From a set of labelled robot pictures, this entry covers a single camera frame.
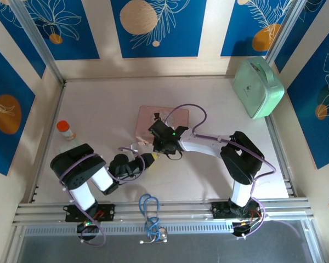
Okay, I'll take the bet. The pink tin box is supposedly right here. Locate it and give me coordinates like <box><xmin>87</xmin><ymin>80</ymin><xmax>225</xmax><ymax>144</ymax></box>
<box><xmin>135</xmin><ymin>105</ymin><xmax>190</xmax><ymax>140</ymax></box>

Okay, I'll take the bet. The blue stethoscope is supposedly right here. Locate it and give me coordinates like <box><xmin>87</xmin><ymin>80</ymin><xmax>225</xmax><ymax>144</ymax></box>
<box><xmin>138</xmin><ymin>193</ymin><xmax>168</xmax><ymax>244</ymax></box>

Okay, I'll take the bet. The orange cap pill bottle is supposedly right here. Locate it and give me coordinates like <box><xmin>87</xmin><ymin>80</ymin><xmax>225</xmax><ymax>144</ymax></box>
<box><xmin>56</xmin><ymin>120</ymin><xmax>78</xmax><ymax>142</ymax></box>

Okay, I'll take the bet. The mint green zip case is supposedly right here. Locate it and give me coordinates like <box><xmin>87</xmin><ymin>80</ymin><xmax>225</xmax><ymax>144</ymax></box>
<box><xmin>232</xmin><ymin>56</ymin><xmax>285</xmax><ymax>120</ymax></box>

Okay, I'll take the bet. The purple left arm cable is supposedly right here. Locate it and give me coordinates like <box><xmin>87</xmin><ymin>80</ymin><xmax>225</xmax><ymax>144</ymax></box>
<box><xmin>59</xmin><ymin>146</ymin><xmax>148</xmax><ymax>247</ymax></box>

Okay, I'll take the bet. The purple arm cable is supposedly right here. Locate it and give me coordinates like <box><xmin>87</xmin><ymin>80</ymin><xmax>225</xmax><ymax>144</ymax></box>
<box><xmin>164</xmin><ymin>103</ymin><xmax>277</xmax><ymax>239</ymax></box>
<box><xmin>59</xmin><ymin>146</ymin><xmax>148</xmax><ymax>247</ymax></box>

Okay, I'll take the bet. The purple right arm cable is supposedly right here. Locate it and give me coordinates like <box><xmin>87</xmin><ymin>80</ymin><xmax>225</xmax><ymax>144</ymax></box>
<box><xmin>164</xmin><ymin>103</ymin><xmax>277</xmax><ymax>239</ymax></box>

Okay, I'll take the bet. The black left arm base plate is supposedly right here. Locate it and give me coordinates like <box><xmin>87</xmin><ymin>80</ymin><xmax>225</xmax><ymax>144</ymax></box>
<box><xmin>65</xmin><ymin>203</ymin><xmax>116</xmax><ymax>222</ymax></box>

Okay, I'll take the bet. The aluminium frame cross rail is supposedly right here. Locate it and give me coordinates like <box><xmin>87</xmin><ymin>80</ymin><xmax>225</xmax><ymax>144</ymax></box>
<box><xmin>12</xmin><ymin>196</ymin><xmax>315</xmax><ymax>227</ymax></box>

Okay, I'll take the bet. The grey slotted cable duct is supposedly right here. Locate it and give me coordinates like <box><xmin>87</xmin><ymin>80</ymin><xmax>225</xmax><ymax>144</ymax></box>
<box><xmin>23</xmin><ymin>222</ymin><xmax>308</xmax><ymax>237</ymax></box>

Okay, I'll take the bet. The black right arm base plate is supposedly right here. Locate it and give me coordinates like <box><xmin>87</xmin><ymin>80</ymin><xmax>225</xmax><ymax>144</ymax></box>
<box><xmin>211</xmin><ymin>201</ymin><xmax>265</xmax><ymax>220</ymax></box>

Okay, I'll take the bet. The aluminium table side rail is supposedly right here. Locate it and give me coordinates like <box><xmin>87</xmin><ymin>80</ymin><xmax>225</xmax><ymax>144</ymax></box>
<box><xmin>266</xmin><ymin>116</ymin><xmax>296</xmax><ymax>198</ymax></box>
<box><xmin>27</xmin><ymin>81</ymin><xmax>67</xmax><ymax>204</ymax></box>

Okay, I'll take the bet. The blue floral wall panel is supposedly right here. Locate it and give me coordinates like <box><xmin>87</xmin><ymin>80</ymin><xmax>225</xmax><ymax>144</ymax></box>
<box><xmin>274</xmin><ymin>0</ymin><xmax>327</xmax><ymax>73</ymax></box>
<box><xmin>27</xmin><ymin>0</ymin><xmax>100</xmax><ymax>61</ymax></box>
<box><xmin>0</xmin><ymin>39</ymin><xmax>36</xmax><ymax>176</ymax></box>
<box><xmin>220</xmin><ymin>0</ymin><xmax>294</xmax><ymax>58</ymax></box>
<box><xmin>0</xmin><ymin>0</ymin><xmax>47</xmax><ymax>79</ymax></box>
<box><xmin>286</xmin><ymin>19</ymin><xmax>329</xmax><ymax>170</ymax></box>
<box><xmin>111</xmin><ymin>0</ymin><xmax>208</xmax><ymax>59</ymax></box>

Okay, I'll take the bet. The aluminium frame post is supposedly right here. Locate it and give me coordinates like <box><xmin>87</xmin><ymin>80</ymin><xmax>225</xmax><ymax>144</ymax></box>
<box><xmin>9</xmin><ymin>0</ymin><xmax>67</xmax><ymax>85</ymax></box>
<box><xmin>264</xmin><ymin>0</ymin><xmax>305</xmax><ymax>66</ymax></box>

